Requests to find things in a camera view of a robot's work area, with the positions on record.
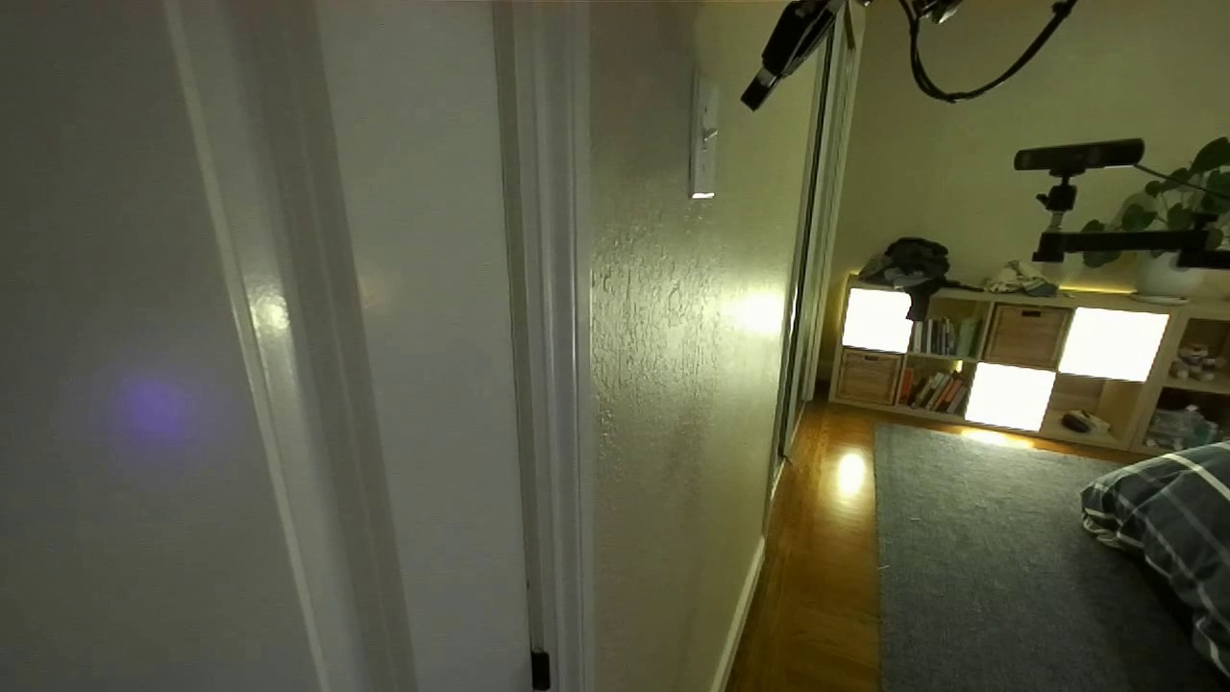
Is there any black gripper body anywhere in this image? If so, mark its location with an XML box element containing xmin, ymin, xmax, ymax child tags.
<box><xmin>766</xmin><ymin>0</ymin><xmax>856</xmax><ymax>70</ymax></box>

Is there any white light switch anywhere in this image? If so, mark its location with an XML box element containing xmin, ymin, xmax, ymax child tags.
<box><xmin>684</xmin><ymin>73</ymin><xmax>727</xmax><ymax>207</ymax></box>

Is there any white panelled closet door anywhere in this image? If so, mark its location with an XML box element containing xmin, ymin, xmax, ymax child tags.
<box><xmin>766</xmin><ymin>0</ymin><xmax>872</xmax><ymax>467</ymax></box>

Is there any dark backpack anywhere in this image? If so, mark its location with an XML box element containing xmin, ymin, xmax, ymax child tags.
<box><xmin>856</xmin><ymin>233</ymin><xmax>962</xmax><ymax>324</ymax></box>

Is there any white storage bin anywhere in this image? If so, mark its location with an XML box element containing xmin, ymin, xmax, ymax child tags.
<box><xmin>837</xmin><ymin>285</ymin><xmax>918</xmax><ymax>358</ymax></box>
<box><xmin>1055</xmin><ymin>302</ymin><xmax>1173</xmax><ymax>384</ymax></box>
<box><xmin>962</xmin><ymin>358</ymin><xmax>1063</xmax><ymax>439</ymax></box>

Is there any brown wicker basket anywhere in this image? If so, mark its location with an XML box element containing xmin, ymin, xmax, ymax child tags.
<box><xmin>836</xmin><ymin>349</ymin><xmax>904</xmax><ymax>412</ymax></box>
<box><xmin>981</xmin><ymin>302</ymin><xmax>1070</xmax><ymax>371</ymax></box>

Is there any wooden cube shelf unit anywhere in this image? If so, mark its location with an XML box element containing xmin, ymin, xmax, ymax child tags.
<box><xmin>826</xmin><ymin>270</ymin><xmax>1230</xmax><ymax>462</ymax></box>

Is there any green potted plant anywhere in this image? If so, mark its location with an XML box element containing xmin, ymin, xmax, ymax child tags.
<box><xmin>1082</xmin><ymin>132</ymin><xmax>1230</xmax><ymax>265</ymax></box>

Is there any white baseboard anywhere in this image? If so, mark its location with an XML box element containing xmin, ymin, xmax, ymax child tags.
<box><xmin>704</xmin><ymin>534</ymin><xmax>774</xmax><ymax>692</ymax></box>

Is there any gray floor rug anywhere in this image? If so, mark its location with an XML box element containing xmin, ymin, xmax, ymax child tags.
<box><xmin>872</xmin><ymin>419</ymin><xmax>1230</xmax><ymax>692</ymax></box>

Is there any plaid blanket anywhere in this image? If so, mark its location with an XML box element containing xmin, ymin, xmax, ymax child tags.
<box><xmin>1077</xmin><ymin>439</ymin><xmax>1230</xmax><ymax>680</ymax></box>

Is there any white room door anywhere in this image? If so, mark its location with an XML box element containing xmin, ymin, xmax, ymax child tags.
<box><xmin>0</xmin><ymin>0</ymin><xmax>421</xmax><ymax>692</ymax></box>

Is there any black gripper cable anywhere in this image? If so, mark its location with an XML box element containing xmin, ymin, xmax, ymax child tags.
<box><xmin>896</xmin><ymin>0</ymin><xmax>1086</xmax><ymax>109</ymax></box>

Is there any black bar camera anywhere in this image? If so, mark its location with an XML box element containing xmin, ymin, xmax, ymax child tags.
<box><xmin>1012</xmin><ymin>134</ymin><xmax>1151</xmax><ymax>175</ymax></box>

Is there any white door frame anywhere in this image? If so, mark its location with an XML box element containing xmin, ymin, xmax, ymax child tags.
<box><xmin>312</xmin><ymin>0</ymin><xmax>599</xmax><ymax>692</ymax></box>

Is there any black camera stand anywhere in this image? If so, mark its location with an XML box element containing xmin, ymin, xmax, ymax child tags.
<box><xmin>1032</xmin><ymin>169</ymin><xmax>1230</xmax><ymax>271</ymax></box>

